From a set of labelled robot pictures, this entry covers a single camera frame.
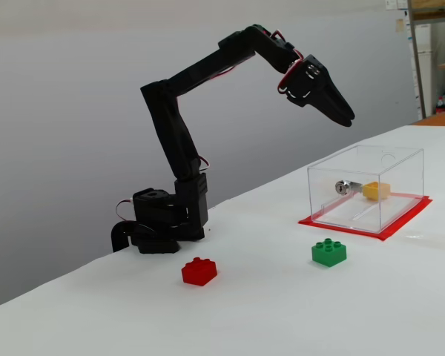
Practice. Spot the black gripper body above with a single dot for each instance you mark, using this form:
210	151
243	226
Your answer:
316	86

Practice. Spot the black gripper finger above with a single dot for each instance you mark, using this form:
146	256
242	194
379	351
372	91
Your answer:
330	111
339	98

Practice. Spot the yellow lego brick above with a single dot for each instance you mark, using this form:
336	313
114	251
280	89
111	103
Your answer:
377	191

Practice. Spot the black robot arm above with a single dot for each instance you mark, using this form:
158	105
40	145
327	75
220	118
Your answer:
170	122

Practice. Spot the transparent acrylic box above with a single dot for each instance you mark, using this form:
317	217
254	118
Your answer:
393	163

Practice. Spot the green lego brick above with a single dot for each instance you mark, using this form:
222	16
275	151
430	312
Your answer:
329	254

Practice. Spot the red lego brick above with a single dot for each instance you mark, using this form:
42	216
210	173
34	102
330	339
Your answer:
199	272

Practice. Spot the silver cam lock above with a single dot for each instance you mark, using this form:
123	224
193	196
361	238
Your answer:
345	187

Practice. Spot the beige paper label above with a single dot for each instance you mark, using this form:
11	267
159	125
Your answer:
399	25

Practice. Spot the red cola bottle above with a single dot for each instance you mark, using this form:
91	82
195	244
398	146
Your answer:
440	106

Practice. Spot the orange table top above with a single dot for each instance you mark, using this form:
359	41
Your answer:
443	118

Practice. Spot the red tape mat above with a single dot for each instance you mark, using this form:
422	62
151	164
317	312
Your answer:
404	222

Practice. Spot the black table clamp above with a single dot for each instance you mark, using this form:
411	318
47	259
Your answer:
118	233

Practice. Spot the metal shelf frame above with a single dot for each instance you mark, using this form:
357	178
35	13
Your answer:
415	55

